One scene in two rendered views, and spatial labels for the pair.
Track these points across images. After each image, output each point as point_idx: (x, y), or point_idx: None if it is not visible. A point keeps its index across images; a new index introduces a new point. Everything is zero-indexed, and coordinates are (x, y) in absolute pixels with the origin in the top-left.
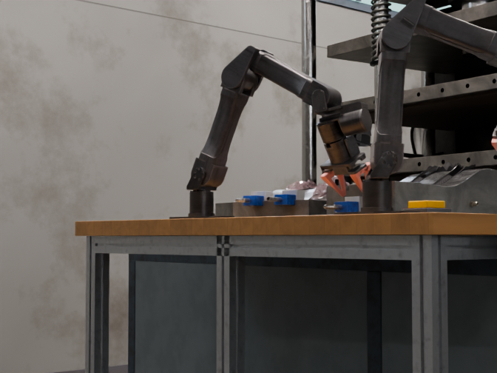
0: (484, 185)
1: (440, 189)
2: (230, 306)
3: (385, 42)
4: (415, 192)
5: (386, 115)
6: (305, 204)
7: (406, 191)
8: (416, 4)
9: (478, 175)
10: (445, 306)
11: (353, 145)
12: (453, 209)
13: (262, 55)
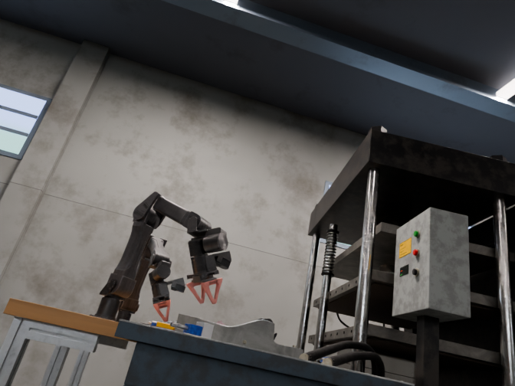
0: (259, 331)
1: (218, 325)
2: (47, 370)
3: (132, 216)
4: (195, 323)
5: (123, 258)
6: None
7: (187, 322)
8: (153, 194)
9: (254, 323)
10: (8, 372)
11: (164, 288)
12: (226, 341)
13: (151, 238)
